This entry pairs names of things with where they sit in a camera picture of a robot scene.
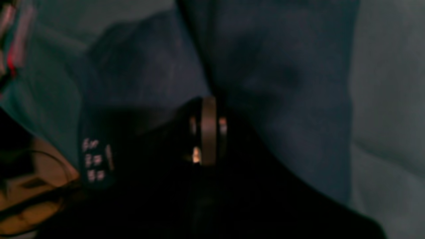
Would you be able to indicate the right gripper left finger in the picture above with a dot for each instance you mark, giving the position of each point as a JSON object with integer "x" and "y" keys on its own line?
{"x": 156, "y": 166}

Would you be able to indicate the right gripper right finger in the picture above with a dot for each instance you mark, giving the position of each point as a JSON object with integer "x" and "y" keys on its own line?
{"x": 245, "y": 193}

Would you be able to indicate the dark blue T-shirt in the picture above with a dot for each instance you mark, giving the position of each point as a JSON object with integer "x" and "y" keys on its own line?
{"x": 283, "y": 64}

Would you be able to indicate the black power strip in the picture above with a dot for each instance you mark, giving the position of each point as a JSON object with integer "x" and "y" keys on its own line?
{"x": 95, "y": 153}

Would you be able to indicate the light blue table cloth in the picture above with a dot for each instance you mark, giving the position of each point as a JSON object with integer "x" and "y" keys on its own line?
{"x": 386, "y": 86}

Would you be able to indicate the booklet with red cube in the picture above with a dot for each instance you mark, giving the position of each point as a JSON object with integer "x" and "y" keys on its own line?
{"x": 17, "y": 18}

